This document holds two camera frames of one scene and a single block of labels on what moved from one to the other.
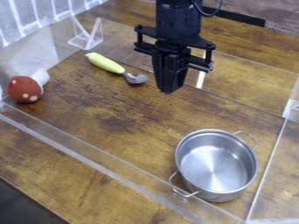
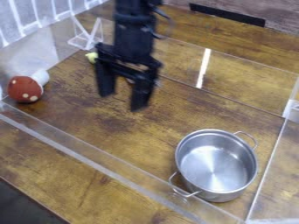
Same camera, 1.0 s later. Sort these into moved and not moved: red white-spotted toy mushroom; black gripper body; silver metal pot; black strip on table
Moved: black gripper body
Not moved: red white-spotted toy mushroom; black strip on table; silver metal pot
